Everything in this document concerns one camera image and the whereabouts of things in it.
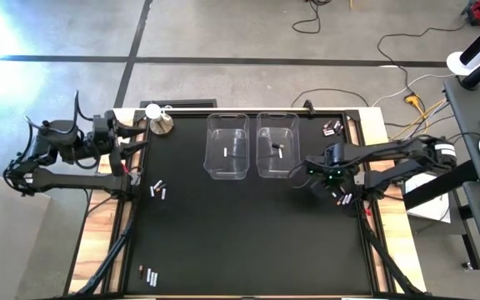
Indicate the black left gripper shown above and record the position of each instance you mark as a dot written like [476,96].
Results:
[106,133]

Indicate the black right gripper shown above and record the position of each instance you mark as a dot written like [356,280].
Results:
[331,171]

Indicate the clear plastic bin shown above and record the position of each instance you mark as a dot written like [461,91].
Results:
[265,125]
[215,137]

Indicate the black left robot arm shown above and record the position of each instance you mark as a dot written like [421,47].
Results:
[73,181]

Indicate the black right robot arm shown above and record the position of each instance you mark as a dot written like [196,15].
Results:
[390,150]

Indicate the white box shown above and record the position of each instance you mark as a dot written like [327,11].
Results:
[431,210]

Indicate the black metal beam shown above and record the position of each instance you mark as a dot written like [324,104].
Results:
[440,185]

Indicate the black table mat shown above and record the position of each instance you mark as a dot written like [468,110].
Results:
[244,250]

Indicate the yellow power plug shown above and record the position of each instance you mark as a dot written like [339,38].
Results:
[411,100]

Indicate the black floor leg bar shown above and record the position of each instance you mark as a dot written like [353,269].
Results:
[471,246]

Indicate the grey cabinet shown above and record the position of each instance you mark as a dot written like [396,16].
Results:
[6,241]

